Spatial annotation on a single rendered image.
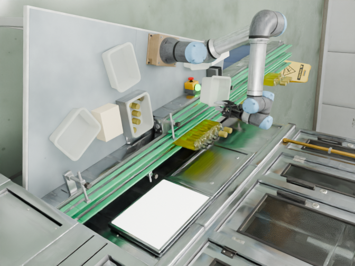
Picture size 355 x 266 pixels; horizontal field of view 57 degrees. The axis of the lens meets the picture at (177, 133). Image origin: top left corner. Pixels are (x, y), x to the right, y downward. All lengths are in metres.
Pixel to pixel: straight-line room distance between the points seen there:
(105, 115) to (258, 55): 0.79
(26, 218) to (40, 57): 0.67
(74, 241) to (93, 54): 0.92
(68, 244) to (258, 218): 0.92
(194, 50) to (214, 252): 1.00
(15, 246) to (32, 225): 0.09
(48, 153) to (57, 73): 0.38
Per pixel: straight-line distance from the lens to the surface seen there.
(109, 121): 1.71
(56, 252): 1.14
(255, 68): 1.61
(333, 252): 1.59
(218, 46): 1.86
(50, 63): 1.57
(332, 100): 8.08
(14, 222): 1.35
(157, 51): 1.90
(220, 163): 1.97
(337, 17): 7.58
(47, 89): 1.58
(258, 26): 1.61
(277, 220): 1.68
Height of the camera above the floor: 2.09
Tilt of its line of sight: 36 degrees down
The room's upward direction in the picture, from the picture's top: 105 degrees clockwise
